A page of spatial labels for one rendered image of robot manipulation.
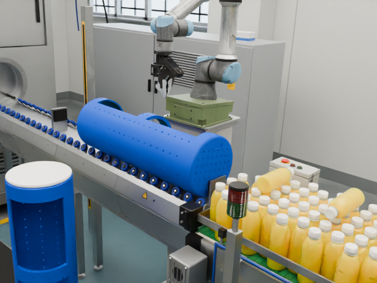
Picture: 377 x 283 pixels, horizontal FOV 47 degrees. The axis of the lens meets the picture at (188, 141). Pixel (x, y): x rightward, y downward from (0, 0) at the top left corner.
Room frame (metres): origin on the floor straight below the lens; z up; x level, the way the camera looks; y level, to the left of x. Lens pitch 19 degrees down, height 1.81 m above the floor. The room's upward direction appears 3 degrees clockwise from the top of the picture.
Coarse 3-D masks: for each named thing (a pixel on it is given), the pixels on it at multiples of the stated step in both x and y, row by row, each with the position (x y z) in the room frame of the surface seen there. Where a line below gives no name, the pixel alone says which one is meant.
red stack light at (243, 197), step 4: (228, 188) 1.21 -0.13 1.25; (228, 192) 1.21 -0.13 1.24; (232, 192) 1.19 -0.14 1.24; (236, 192) 1.19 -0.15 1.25; (240, 192) 1.19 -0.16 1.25; (244, 192) 1.19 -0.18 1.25; (248, 192) 1.20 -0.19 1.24; (228, 196) 1.21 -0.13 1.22; (232, 196) 1.19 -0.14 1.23; (236, 196) 1.19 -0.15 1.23; (240, 196) 1.19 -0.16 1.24; (244, 196) 1.19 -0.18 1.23; (248, 196) 1.21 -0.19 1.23; (232, 200) 1.19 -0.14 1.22; (236, 200) 1.19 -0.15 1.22; (240, 200) 1.19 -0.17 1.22; (244, 200) 1.19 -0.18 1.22
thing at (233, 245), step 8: (232, 232) 1.20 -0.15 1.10; (240, 232) 1.21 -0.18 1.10; (232, 240) 1.20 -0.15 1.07; (240, 240) 1.21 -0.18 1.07; (232, 248) 1.20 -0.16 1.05; (240, 248) 1.21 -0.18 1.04; (232, 256) 1.20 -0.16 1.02; (240, 256) 1.22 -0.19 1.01; (224, 264) 1.22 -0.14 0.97; (232, 264) 1.19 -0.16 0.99; (224, 272) 1.21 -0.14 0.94; (232, 272) 1.19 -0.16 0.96; (224, 280) 1.21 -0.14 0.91; (232, 280) 1.19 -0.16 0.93
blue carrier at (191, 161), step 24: (96, 120) 2.16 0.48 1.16; (120, 120) 2.06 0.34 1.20; (144, 120) 2.00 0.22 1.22; (96, 144) 2.15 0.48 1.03; (120, 144) 1.99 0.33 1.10; (144, 144) 1.88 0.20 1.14; (168, 144) 1.79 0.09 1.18; (192, 144) 1.73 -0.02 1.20; (216, 144) 1.78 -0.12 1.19; (144, 168) 1.90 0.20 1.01; (168, 168) 1.75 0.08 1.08; (192, 168) 1.67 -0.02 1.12; (216, 168) 1.78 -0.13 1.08; (192, 192) 1.69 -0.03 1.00
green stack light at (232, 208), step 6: (228, 204) 1.20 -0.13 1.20; (234, 204) 1.19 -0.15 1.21; (240, 204) 1.19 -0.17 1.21; (246, 204) 1.20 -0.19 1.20; (228, 210) 1.20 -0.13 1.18; (234, 210) 1.19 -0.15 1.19; (240, 210) 1.19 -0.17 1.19; (246, 210) 1.20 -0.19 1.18; (234, 216) 1.19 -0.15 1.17; (240, 216) 1.19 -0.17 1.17
